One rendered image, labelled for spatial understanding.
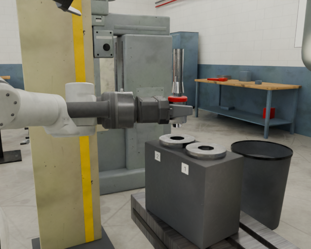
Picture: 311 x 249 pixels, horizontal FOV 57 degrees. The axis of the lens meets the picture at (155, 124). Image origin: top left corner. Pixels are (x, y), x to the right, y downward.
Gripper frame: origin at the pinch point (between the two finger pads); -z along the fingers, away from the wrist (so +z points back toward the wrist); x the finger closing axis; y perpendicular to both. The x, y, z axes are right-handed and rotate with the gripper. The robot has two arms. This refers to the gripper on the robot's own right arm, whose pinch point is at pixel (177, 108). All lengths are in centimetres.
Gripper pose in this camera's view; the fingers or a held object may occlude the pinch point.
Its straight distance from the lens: 70.6
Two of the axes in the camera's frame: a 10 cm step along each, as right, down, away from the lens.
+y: 0.0, -9.8, -2.2
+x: 1.6, 2.2, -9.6
